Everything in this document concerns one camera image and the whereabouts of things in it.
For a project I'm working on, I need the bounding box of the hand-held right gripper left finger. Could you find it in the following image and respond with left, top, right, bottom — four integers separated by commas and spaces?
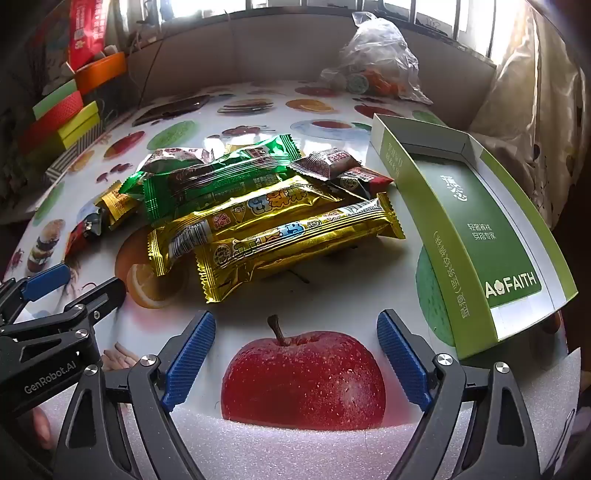
53, 310, 217, 480

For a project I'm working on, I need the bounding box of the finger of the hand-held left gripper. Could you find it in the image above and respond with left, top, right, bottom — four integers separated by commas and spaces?
0, 278, 127, 340
0, 265, 70, 324

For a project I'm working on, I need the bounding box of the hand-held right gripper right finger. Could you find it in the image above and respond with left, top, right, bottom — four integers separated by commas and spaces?
376, 309, 541, 480

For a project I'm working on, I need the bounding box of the small gold candy packet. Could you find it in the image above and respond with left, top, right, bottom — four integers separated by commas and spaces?
95, 181, 140, 232

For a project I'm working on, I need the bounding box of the long gold snack packet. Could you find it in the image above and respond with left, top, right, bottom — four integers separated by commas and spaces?
193, 193, 407, 305
147, 174, 356, 278

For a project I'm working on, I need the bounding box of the white brown candy packet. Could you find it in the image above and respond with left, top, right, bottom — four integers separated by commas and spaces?
141, 147, 214, 175

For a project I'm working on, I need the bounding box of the green cardboard box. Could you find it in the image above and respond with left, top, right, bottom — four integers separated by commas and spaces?
369, 112, 579, 361

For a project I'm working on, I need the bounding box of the red white snack packet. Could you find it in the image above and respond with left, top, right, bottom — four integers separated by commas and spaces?
290, 150, 363, 182

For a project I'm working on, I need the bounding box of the person's left hand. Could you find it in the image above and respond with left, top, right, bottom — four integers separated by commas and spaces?
31, 408, 54, 450

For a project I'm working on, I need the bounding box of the red dark snack packet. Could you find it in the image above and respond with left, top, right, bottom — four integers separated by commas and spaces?
65, 208, 109, 258
329, 166, 394, 195

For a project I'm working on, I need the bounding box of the black white striped box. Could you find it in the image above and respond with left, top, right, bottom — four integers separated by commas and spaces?
46, 134, 105, 182

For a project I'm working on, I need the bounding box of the white foam sheet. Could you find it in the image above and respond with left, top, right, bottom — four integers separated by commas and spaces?
37, 344, 583, 480

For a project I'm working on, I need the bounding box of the red flat box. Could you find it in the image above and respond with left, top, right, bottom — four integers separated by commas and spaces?
18, 90, 84, 145

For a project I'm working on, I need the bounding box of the yellow-green box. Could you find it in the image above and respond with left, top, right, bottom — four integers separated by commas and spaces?
58, 102, 100, 149

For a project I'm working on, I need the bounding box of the light green flat box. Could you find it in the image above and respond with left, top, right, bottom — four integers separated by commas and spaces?
32, 78, 79, 121

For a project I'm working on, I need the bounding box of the black smartphone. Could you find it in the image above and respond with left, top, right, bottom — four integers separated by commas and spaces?
133, 95, 213, 126

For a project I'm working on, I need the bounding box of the orange box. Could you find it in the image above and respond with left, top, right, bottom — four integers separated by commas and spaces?
74, 52, 127, 95

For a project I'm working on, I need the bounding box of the red printed package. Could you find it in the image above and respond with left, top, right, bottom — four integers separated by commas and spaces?
68, 0, 122, 70

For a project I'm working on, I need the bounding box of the patterned cream cloth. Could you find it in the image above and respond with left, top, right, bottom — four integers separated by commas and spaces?
466, 9, 587, 232

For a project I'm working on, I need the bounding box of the round teal-white lid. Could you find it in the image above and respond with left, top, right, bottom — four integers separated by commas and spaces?
346, 71, 370, 96

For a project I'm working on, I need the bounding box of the orange wrapped item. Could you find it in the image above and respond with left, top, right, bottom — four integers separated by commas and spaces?
367, 69, 403, 92

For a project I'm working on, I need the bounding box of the clear plastic bag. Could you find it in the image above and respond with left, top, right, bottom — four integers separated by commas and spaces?
318, 11, 435, 104

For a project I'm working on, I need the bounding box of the window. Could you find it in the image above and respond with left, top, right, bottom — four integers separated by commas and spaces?
115, 0, 536, 52

